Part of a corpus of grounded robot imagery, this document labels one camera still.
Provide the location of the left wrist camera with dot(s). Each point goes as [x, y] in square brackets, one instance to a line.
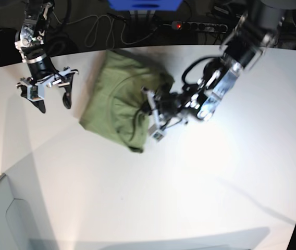
[35, 93]

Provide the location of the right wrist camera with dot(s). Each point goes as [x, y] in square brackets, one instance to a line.
[156, 132]

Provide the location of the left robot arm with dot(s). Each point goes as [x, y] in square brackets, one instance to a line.
[208, 79]

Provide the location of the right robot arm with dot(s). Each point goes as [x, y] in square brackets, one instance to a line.
[30, 43]

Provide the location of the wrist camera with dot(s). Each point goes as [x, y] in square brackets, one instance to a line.
[35, 93]
[156, 132]

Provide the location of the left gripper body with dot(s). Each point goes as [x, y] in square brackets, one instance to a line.
[167, 108]

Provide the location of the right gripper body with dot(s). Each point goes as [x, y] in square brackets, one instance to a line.
[60, 79]

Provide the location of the blue box overhead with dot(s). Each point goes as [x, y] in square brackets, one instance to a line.
[164, 5]

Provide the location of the green T-shirt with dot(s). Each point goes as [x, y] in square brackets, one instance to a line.
[116, 107]

